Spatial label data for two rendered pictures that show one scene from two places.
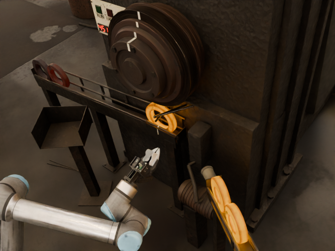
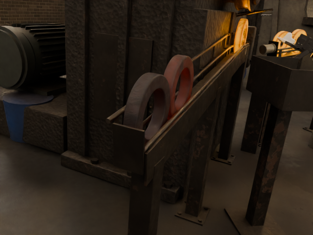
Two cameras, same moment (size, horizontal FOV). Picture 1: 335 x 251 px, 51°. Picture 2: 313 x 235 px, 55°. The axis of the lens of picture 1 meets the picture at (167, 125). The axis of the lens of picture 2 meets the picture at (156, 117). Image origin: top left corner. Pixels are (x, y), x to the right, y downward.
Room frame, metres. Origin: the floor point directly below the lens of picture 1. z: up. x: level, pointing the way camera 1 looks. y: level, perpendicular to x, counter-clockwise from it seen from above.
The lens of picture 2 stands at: (2.29, 1.42, 0.87)
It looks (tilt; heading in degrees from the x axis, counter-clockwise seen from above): 20 degrees down; 248
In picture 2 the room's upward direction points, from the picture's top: 5 degrees clockwise
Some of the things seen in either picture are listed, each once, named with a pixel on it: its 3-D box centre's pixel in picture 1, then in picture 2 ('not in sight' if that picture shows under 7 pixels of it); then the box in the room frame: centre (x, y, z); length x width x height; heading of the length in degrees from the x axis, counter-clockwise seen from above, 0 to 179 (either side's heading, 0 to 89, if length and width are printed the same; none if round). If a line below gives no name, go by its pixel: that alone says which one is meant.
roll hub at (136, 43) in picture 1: (136, 69); not in sight; (1.23, 0.10, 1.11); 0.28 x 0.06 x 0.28; 46
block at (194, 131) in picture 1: (200, 144); (243, 46); (1.15, -0.15, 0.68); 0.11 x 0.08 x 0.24; 136
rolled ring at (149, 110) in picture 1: (161, 118); (241, 37); (1.30, 0.03, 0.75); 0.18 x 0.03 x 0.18; 45
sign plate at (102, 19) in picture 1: (113, 21); not in sight; (1.62, 0.19, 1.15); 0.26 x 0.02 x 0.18; 46
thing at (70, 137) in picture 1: (78, 160); (273, 153); (1.45, 0.58, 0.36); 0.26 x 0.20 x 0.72; 81
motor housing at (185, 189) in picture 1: (201, 219); (257, 111); (0.97, -0.11, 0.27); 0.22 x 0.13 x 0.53; 46
